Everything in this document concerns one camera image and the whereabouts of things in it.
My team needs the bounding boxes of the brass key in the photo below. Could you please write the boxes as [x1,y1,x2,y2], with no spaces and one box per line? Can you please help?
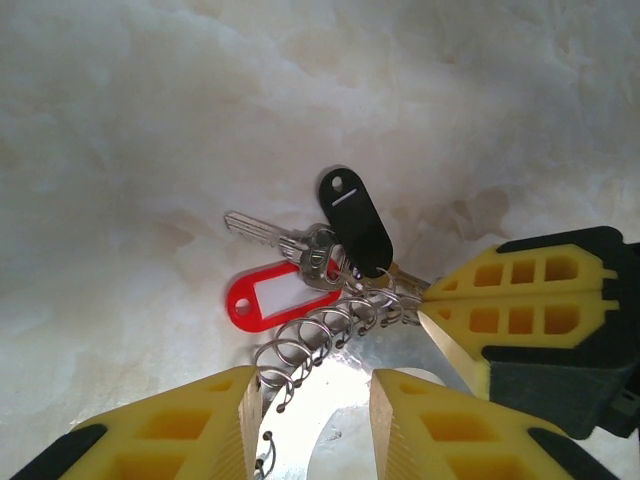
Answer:
[383,262,437,302]

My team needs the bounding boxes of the red plastic key tag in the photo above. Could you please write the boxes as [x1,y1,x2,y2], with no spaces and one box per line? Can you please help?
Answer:
[226,259,344,334]

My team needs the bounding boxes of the black plastic key tag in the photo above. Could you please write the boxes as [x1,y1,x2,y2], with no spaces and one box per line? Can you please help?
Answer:
[318,168,395,279]

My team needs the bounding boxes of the silver key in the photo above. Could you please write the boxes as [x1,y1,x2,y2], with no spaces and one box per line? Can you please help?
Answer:
[223,209,347,292]

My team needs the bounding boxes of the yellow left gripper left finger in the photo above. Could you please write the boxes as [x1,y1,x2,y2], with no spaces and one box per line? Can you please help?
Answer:
[9,364,264,480]

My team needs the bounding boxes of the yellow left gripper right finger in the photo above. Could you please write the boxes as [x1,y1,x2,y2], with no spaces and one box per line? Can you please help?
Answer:
[368,367,624,480]

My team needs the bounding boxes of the small wire spring object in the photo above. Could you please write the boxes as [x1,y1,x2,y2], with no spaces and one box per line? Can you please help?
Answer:
[251,269,427,476]

